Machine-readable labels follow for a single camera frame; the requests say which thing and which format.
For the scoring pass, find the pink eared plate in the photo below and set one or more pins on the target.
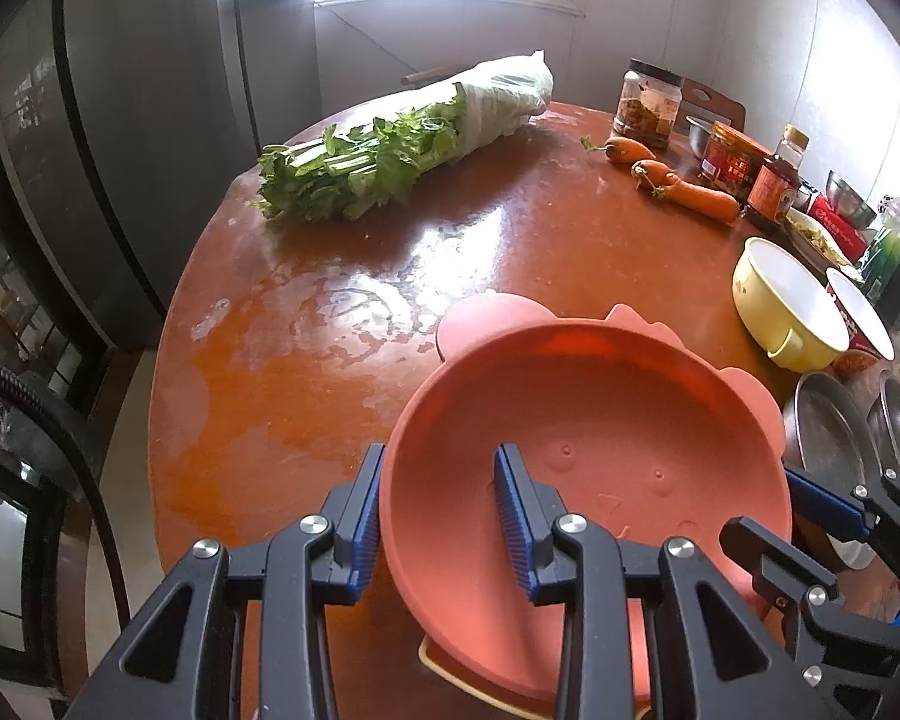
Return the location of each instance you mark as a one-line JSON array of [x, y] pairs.
[[607, 420], [480, 319]]

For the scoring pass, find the carrot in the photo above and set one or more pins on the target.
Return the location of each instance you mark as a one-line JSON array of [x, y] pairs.
[[656, 172], [622, 148], [705, 201]]

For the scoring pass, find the red tissue box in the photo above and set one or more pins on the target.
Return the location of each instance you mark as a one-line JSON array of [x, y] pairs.
[[832, 229]]

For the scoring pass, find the plate of pickled vegetables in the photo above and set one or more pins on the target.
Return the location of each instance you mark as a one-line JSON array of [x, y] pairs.
[[814, 240]]

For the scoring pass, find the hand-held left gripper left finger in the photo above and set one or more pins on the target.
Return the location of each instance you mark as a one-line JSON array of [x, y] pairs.
[[367, 532]]

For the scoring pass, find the clear jar with black lid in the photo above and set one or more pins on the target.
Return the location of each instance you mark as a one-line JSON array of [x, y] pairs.
[[645, 109]]

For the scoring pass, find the red sauce jar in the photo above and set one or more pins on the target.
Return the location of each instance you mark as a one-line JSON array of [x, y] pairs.
[[731, 157]]

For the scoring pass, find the small steel bowl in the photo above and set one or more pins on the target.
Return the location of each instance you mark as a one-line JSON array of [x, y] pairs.
[[701, 136]]

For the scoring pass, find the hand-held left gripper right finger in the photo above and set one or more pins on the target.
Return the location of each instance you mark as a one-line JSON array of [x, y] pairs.
[[511, 525]]

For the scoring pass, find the yellow bowl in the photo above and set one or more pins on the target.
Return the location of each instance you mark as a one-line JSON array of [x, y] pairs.
[[787, 300]]

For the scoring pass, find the red paper noodle bowl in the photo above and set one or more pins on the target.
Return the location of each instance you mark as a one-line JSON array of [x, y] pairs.
[[859, 315]]

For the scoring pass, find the large steel bowl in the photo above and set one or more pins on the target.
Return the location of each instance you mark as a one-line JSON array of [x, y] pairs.
[[851, 199]]

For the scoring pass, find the grey refrigerator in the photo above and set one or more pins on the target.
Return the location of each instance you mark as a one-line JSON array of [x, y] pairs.
[[157, 127]]

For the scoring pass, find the wooden chair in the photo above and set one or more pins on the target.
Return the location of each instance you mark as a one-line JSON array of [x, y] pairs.
[[720, 101]]

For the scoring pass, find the green drink bottle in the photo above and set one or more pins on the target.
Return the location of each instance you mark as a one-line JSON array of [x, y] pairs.
[[885, 255]]

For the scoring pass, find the brown sauce bottle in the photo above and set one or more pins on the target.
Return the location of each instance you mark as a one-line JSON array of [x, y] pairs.
[[772, 191]]

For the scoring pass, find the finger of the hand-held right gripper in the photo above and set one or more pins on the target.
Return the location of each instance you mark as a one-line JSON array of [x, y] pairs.
[[765, 559], [817, 502]]

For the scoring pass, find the celery bunch in plastic bag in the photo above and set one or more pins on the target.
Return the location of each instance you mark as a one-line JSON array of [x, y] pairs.
[[390, 150]]

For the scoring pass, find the glass door cabinet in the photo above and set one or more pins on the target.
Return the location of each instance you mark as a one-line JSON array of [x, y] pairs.
[[22, 240]]

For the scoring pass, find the metal plate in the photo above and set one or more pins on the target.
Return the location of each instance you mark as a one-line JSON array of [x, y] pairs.
[[832, 435]]

